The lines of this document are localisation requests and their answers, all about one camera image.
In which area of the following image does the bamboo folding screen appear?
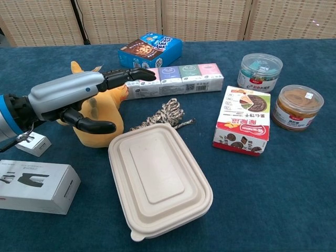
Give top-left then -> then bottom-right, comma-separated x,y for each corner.
0,0 -> 336,48

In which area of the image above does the small white staples box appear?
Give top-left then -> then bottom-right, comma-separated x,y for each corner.
15,132 -> 53,158

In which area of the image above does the clear jar of rubber bands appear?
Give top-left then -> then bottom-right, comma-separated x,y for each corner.
271,84 -> 325,132

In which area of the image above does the clear jar of binder clips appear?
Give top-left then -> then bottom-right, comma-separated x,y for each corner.
237,52 -> 284,92

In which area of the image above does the pastel tissue multipack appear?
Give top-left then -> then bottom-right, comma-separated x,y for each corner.
122,62 -> 225,102

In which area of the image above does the beige lidded food container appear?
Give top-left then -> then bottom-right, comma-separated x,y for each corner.
108,123 -> 214,242

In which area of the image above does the blue table cloth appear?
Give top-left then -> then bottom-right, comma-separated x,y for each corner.
0,38 -> 336,252

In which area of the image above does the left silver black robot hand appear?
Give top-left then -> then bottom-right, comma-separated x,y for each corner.
27,67 -> 157,135

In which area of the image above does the blue cookie box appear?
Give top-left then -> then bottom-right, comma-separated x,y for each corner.
117,32 -> 183,71

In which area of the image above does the braided rope bundle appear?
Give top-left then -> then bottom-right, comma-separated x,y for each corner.
129,98 -> 196,132

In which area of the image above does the yellow dinosaur plush toy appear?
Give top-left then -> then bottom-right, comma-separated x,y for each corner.
56,61 -> 130,149

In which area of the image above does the black tripod stand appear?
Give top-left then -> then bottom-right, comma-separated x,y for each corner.
69,0 -> 91,46

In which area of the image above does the white stapler packaging box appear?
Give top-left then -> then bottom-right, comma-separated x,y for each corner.
0,159 -> 81,215

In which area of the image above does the red white snack box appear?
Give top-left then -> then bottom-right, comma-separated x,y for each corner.
212,85 -> 271,158

